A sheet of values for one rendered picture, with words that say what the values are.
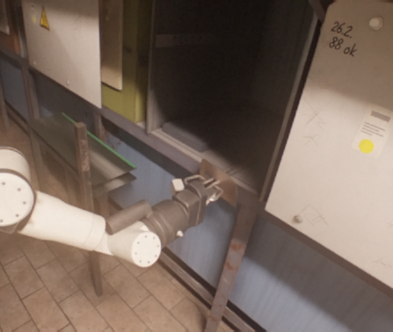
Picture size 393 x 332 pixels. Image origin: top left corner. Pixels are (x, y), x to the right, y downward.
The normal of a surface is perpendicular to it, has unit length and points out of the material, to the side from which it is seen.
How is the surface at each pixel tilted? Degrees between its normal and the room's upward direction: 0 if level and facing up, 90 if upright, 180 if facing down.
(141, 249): 60
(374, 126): 90
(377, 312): 90
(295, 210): 90
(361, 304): 90
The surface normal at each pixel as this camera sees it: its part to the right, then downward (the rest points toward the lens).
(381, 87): -0.67, 0.33
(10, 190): 0.52, 0.34
